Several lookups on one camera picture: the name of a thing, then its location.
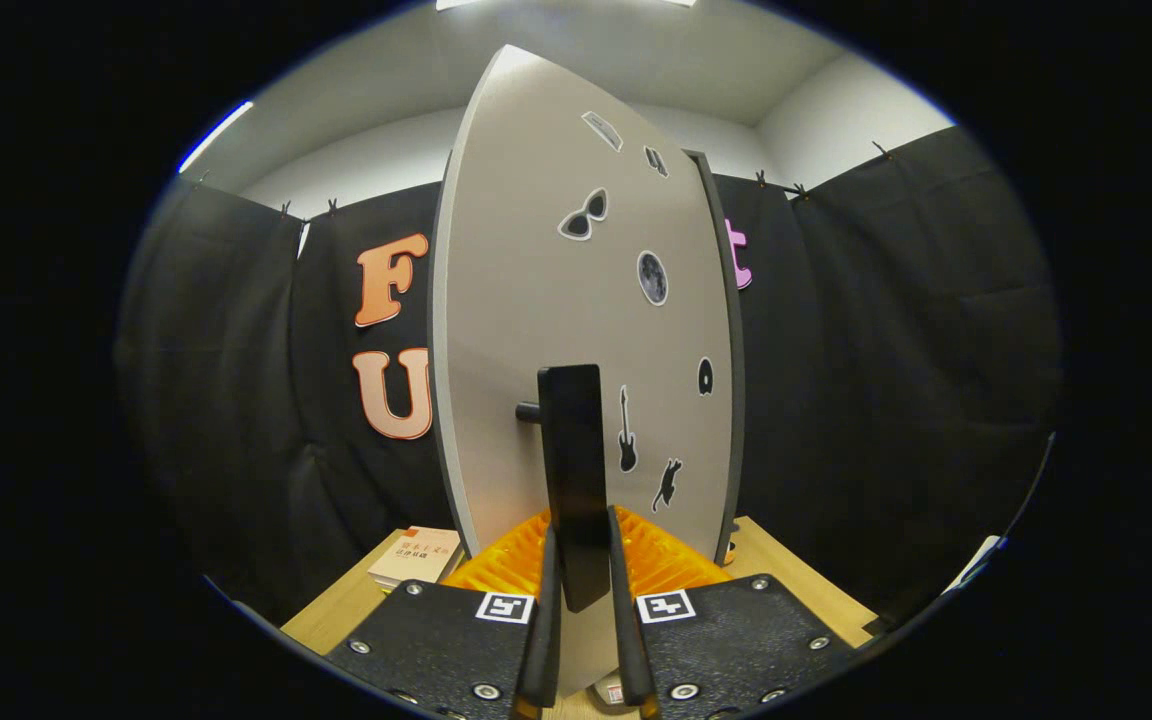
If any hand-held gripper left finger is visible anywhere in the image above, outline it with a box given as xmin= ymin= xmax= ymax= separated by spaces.
xmin=324 ymin=508 xmax=563 ymax=720

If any black door handle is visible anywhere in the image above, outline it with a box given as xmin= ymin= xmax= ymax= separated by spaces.
xmin=516 ymin=364 xmax=612 ymax=613

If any dark grey shoe cabinet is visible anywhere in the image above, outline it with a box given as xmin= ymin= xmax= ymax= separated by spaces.
xmin=684 ymin=148 xmax=745 ymax=566

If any black backdrop cloth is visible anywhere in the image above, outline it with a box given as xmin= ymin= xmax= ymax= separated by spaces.
xmin=116 ymin=125 xmax=1067 ymax=626

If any long ceiling light strip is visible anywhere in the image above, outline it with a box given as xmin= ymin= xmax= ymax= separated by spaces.
xmin=178 ymin=100 xmax=255 ymax=173

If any white flat object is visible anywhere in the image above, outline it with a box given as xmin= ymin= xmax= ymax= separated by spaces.
xmin=946 ymin=535 xmax=1007 ymax=591

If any beige orange cover book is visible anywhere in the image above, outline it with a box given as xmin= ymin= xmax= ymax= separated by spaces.
xmin=368 ymin=526 xmax=463 ymax=591

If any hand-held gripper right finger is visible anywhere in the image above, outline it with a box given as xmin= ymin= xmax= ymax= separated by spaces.
xmin=606 ymin=505 xmax=852 ymax=720

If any wide ceiling light panel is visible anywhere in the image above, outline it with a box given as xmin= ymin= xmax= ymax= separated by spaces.
xmin=436 ymin=0 xmax=697 ymax=11

